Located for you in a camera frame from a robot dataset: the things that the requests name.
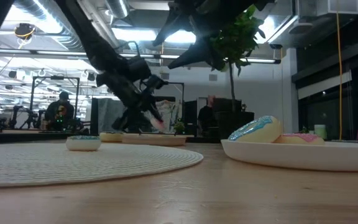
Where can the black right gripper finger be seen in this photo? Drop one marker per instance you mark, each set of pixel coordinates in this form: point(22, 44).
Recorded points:
point(174, 26)
point(194, 54)

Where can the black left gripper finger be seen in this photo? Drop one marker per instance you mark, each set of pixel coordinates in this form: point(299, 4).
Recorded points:
point(152, 110)
point(132, 121)

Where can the large light blue iced donut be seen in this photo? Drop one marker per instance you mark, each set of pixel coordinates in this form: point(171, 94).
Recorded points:
point(259, 132)

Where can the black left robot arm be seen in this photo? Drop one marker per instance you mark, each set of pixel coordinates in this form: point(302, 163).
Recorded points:
point(95, 49)

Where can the white draped sheet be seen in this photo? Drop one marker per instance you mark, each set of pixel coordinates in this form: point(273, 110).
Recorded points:
point(172, 115)

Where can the grey fabric cover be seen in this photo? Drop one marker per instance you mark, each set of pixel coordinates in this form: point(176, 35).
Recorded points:
point(107, 115)

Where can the grey plate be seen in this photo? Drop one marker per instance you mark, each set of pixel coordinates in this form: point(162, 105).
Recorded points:
point(154, 140)

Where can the small green background plant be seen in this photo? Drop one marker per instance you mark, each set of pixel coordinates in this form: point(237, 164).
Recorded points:
point(179, 127)

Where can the green leafy plant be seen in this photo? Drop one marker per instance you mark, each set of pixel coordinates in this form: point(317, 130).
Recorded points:
point(241, 37)

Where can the person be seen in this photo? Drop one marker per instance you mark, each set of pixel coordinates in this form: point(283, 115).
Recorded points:
point(59, 112)
point(206, 116)

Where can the black cabinet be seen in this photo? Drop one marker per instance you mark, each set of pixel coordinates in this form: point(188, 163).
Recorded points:
point(225, 105)

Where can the white round woven placemat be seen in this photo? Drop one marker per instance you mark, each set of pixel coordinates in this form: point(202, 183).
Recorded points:
point(73, 165)

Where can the background work table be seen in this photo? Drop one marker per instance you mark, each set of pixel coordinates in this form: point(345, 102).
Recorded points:
point(17, 134)

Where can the large pink iced donut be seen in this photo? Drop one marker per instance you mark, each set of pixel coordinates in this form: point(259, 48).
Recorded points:
point(300, 138)

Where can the white plate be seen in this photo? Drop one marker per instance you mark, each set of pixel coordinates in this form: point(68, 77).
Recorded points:
point(300, 157)

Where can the pale green cup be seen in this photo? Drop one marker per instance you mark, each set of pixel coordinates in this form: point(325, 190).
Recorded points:
point(320, 131)

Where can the black rig frame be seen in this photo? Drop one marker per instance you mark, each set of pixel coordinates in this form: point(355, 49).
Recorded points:
point(54, 77)
point(176, 83)

